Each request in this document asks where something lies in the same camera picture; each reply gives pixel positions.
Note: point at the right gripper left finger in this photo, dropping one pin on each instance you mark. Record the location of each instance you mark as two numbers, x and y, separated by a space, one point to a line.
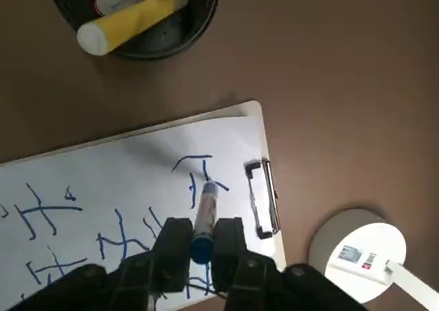
137 280

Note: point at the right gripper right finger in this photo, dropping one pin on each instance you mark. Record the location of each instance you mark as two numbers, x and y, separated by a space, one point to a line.
254 280

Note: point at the blue marker pen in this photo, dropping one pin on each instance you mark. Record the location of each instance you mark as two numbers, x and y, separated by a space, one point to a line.
205 215

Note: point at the yellow marker pen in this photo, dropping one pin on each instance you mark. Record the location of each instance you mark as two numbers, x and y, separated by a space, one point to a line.
137 19

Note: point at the black mesh pen holder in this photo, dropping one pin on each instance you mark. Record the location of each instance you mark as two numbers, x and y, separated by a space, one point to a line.
202 22

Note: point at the black metal clipboard clip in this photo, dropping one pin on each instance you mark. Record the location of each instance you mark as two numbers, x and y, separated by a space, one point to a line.
271 194

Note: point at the white A4 paper sheet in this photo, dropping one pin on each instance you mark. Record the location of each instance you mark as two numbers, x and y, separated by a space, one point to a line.
120 167

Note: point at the white round desk lamp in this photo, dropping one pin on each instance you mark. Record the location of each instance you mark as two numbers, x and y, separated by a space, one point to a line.
367 256

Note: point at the white clipboard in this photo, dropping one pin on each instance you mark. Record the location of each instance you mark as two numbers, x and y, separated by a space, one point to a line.
267 136

